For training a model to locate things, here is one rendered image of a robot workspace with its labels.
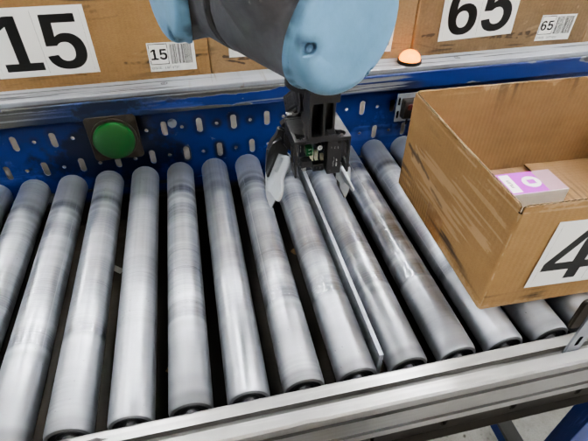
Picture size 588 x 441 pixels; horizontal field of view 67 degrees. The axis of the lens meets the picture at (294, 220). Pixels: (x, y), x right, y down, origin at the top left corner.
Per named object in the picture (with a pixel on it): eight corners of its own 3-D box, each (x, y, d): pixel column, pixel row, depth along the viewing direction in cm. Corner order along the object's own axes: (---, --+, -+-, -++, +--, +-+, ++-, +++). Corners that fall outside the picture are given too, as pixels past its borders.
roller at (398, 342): (439, 378, 53) (403, 396, 54) (325, 153, 92) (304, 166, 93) (426, 363, 50) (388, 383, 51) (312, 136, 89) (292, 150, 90)
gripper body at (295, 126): (291, 183, 56) (291, 93, 48) (279, 148, 62) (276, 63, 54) (350, 175, 57) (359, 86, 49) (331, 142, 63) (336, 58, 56)
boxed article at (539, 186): (558, 211, 72) (570, 188, 69) (501, 218, 70) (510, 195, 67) (537, 191, 76) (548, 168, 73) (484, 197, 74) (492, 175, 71)
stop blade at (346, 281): (370, 393, 58) (379, 355, 53) (295, 190, 93) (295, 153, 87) (374, 392, 59) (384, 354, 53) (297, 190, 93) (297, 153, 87)
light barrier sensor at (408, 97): (395, 129, 89) (401, 97, 84) (393, 124, 90) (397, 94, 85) (418, 126, 89) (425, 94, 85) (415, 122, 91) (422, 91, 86)
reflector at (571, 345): (549, 360, 54) (588, 304, 47) (543, 353, 55) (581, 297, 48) (584, 353, 55) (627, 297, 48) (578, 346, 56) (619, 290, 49)
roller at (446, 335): (458, 385, 56) (437, 376, 53) (339, 163, 94) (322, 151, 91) (491, 363, 54) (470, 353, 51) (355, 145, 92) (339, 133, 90)
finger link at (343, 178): (353, 216, 64) (328, 172, 58) (340, 192, 69) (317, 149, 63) (372, 206, 64) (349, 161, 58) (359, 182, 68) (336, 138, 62)
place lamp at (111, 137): (98, 162, 79) (87, 127, 74) (99, 158, 80) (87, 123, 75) (139, 157, 80) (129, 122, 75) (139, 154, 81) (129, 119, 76)
